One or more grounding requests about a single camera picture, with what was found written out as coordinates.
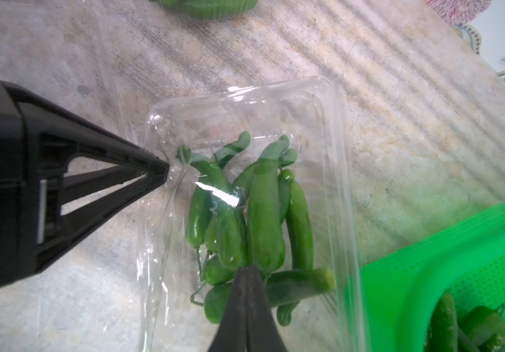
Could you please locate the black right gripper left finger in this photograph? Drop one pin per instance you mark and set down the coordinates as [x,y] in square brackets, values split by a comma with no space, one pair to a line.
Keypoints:
[231,334]

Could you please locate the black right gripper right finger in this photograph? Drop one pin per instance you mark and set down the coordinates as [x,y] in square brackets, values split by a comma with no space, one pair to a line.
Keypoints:
[261,331]

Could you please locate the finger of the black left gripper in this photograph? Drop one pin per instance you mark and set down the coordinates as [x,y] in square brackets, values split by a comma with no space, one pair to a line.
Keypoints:
[54,234]
[55,136]

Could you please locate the clear pepper container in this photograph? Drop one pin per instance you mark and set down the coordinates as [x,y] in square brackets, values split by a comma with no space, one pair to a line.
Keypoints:
[209,9]
[310,112]

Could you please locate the green peppers pile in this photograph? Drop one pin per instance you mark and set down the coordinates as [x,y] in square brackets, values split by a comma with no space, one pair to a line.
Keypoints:
[481,329]

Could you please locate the green plastic mesh basket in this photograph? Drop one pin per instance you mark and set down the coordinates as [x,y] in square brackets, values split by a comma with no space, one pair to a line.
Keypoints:
[402,289]

